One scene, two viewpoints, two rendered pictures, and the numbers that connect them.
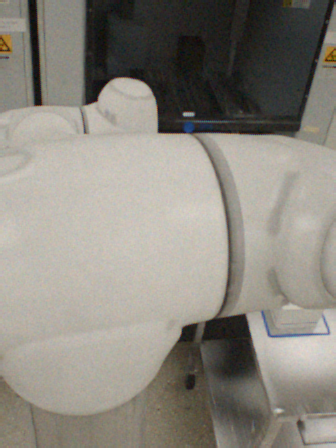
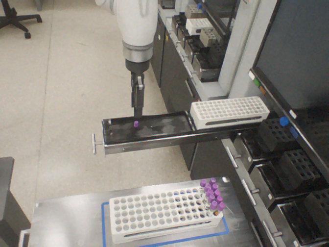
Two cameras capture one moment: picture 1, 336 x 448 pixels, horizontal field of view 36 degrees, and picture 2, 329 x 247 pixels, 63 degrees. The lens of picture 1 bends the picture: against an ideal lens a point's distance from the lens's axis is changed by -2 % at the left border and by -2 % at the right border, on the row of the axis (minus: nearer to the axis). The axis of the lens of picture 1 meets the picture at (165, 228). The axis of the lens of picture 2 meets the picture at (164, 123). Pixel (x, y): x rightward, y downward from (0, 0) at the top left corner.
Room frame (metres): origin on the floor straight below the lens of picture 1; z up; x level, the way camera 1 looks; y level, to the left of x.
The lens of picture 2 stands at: (0.82, -0.63, 1.56)
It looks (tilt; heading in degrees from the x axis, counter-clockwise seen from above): 46 degrees down; 85
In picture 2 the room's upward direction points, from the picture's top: 7 degrees clockwise
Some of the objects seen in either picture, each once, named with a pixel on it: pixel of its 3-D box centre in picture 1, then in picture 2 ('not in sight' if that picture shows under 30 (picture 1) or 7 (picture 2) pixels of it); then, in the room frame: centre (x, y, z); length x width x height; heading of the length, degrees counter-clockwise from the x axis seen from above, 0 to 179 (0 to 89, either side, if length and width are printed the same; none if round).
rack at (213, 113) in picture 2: not in sight; (228, 112); (1.15, 0.15, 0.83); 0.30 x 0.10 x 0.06; 13
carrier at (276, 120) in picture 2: not in sight; (280, 134); (1.32, 0.03, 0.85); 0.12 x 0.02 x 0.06; 103
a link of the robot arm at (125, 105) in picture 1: (119, 125); (136, 9); (0.78, 0.10, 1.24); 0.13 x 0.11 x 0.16; 111
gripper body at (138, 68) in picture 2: not in sight; (137, 68); (0.78, 0.09, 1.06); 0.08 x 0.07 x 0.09; 103
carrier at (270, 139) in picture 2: not in sight; (269, 135); (1.27, 0.03, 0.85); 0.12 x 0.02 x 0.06; 104
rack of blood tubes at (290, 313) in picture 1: (282, 268); (165, 212); (0.89, -0.29, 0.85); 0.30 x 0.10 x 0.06; 11
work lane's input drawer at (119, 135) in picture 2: not in sight; (184, 127); (0.97, 0.11, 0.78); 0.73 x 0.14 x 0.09; 13
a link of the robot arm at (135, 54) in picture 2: not in sight; (137, 47); (0.78, 0.09, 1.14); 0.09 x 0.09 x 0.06
